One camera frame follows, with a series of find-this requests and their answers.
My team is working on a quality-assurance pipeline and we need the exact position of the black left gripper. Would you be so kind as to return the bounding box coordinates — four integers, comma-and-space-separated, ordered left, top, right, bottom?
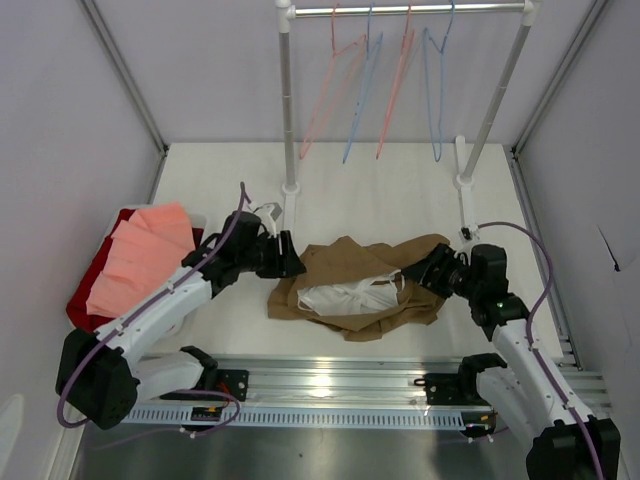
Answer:
238, 231, 305, 279

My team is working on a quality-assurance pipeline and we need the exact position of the tan brown skirt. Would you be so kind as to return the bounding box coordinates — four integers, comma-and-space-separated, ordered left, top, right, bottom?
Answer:
267, 234, 449, 342

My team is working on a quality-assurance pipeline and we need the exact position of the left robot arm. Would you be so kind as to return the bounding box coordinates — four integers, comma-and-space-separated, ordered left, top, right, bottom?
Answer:
55, 210, 306, 430

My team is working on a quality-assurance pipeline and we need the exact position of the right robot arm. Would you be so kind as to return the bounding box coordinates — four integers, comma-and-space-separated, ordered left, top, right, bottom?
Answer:
402, 243, 621, 479

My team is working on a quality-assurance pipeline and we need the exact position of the pink folded garment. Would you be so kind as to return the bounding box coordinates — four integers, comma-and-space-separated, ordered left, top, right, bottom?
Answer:
85, 202, 201, 319

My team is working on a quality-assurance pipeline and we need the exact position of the red folded garment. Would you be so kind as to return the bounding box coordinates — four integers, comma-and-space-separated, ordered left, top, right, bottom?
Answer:
65, 208, 207, 334

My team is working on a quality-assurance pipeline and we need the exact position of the white clothes rack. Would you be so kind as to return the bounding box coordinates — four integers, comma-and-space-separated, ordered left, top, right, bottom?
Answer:
275, 1, 541, 230

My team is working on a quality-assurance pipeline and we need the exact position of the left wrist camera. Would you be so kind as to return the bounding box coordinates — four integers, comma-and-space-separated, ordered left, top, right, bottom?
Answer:
249, 202, 283, 237

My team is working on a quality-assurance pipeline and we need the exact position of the left pink wire hanger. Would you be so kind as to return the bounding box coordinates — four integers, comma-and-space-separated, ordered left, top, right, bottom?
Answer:
299, 3, 368, 160

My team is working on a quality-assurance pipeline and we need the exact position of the pink wire hanger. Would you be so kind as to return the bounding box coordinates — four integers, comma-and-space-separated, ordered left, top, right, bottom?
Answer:
299, 3, 368, 160
375, 1, 415, 159

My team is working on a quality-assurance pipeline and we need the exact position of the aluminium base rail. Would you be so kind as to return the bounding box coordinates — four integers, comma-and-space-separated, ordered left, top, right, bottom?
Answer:
134, 352, 614, 414

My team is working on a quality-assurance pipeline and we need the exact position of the right aluminium frame post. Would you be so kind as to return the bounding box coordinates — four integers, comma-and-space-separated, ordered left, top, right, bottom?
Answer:
509, 0, 614, 156

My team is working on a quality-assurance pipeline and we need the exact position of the aluminium frame post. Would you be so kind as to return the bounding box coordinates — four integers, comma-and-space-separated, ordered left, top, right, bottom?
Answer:
509, 0, 614, 156
77, 0, 168, 157

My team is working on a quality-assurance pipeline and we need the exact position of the perforated cable tray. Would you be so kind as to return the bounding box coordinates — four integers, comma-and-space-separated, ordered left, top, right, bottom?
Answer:
124, 405, 466, 431

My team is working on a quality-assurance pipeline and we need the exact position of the right blue wire hanger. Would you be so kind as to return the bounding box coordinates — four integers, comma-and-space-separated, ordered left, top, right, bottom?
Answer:
421, 1, 456, 163

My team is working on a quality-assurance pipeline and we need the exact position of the blue wire hanger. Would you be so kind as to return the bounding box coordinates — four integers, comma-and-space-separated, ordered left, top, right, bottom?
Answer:
342, 2, 384, 164
421, 1, 456, 163

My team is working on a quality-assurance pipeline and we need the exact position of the left blue wire hanger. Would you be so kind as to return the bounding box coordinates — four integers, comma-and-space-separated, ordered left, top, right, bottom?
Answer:
342, 2, 384, 164

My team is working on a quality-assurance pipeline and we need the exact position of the right pink wire hanger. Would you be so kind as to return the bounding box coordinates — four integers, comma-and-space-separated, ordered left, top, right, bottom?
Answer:
375, 1, 415, 159

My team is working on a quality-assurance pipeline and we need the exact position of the left aluminium frame post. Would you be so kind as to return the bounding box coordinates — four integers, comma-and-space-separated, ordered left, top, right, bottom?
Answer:
77, 0, 168, 157

